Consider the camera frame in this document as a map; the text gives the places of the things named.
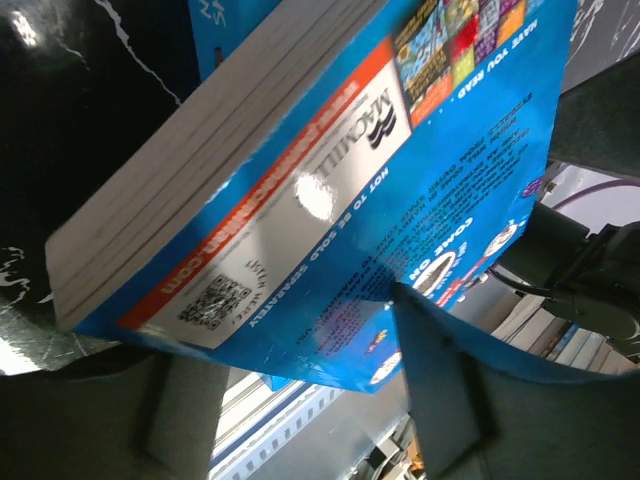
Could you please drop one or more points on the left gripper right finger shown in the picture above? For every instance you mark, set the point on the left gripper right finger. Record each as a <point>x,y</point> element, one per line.
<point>484,409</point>

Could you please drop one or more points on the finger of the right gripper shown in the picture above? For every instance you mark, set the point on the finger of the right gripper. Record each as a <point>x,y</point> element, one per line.
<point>597,122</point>

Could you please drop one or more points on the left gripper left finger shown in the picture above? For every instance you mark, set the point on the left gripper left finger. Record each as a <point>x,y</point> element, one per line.
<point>124,413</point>

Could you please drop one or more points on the light blue paperback book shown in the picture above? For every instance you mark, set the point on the light blue paperback book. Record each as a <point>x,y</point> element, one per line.
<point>341,148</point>

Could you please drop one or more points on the blue Storey Treehouse book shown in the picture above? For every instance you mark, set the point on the blue Storey Treehouse book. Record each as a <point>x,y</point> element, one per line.
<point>220,26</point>

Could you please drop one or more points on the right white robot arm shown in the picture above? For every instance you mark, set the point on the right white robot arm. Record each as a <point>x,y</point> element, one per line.
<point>589,279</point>

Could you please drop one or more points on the black marble pattern mat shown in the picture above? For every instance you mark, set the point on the black marble pattern mat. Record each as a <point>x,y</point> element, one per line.
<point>83,85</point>

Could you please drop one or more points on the aluminium rail frame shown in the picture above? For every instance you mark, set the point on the aluminium rail frame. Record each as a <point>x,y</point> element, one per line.
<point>295,430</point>

